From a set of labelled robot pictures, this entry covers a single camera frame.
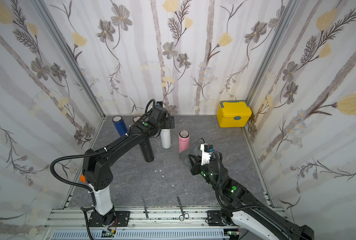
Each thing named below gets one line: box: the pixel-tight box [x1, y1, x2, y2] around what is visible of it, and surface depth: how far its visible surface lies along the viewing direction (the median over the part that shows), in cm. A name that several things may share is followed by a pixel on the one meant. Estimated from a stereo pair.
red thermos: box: [132, 115, 141, 124], surface depth 92 cm
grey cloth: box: [178, 145, 202, 165], surface depth 70 cm
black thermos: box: [139, 140, 155, 163], surface depth 92 cm
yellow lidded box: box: [216, 100, 253, 128], surface depth 110 cm
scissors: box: [176, 194, 190, 222], surface depth 77 cm
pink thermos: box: [178, 129, 191, 154], surface depth 84 cm
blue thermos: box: [112, 115, 128, 137], surface depth 94 cm
